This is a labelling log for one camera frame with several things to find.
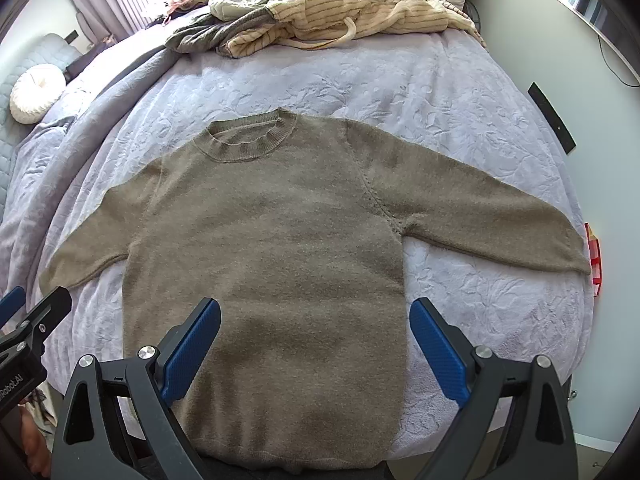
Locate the olive knit sweater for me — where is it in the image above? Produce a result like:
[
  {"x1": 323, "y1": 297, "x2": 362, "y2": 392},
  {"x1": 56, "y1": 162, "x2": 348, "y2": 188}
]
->
[{"x1": 39, "y1": 108, "x2": 590, "y2": 469}]

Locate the person's left hand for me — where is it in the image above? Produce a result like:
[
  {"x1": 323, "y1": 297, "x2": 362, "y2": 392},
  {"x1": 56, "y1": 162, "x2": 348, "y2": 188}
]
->
[{"x1": 21, "y1": 410, "x2": 51, "y2": 478}]

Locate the red patterned item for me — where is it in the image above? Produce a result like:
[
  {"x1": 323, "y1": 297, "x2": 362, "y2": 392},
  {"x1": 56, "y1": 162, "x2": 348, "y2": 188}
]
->
[{"x1": 585, "y1": 222, "x2": 603, "y2": 298}]

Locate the white round cushion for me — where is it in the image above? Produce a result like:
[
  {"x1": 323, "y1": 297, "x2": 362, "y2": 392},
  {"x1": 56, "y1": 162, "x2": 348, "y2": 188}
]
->
[{"x1": 9, "y1": 64, "x2": 66, "y2": 125}]

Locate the grey duvet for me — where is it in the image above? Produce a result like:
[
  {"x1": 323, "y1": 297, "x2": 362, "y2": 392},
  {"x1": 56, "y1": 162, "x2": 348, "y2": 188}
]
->
[{"x1": 1, "y1": 47, "x2": 179, "y2": 292}]

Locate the grey quilted headboard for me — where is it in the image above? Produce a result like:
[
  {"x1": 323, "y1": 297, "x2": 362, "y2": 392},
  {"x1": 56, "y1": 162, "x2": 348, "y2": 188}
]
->
[{"x1": 1, "y1": 34, "x2": 80, "y2": 210}]

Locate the lavender embossed bedspread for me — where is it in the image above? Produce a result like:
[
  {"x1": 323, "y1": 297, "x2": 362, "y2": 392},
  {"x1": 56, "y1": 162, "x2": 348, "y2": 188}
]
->
[{"x1": 38, "y1": 30, "x2": 593, "y2": 458}]

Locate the olive grey garment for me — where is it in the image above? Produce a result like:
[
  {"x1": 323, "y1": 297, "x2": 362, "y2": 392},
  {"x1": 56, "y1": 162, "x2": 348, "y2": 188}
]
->
[{"x1": 165, "y1": 8, "x2": 276, "y2": 58}]

